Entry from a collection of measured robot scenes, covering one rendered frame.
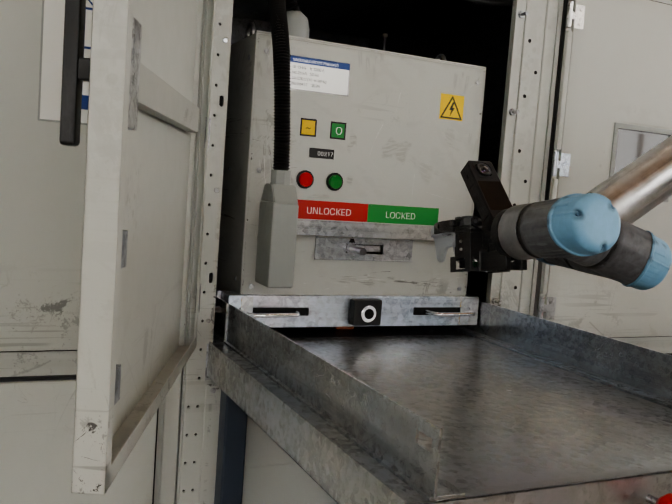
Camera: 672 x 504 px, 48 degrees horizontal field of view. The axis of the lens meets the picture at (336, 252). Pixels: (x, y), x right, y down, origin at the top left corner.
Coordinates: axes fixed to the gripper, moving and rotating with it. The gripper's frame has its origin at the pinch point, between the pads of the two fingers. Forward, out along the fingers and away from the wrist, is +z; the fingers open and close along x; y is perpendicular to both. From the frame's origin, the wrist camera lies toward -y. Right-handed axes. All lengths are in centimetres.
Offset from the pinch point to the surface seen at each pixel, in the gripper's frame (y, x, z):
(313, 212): -5.1, -11.2, 25.2
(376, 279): 7.1, 3.2, 27.3
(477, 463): 28.9, -17.7, -34.9
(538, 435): 27.9, -4.3, -28.8
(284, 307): 12.6, -16.1, 27.1
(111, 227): 5, -56, -36
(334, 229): -1.7, -8.5, 21.8
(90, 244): 7, -58, -35
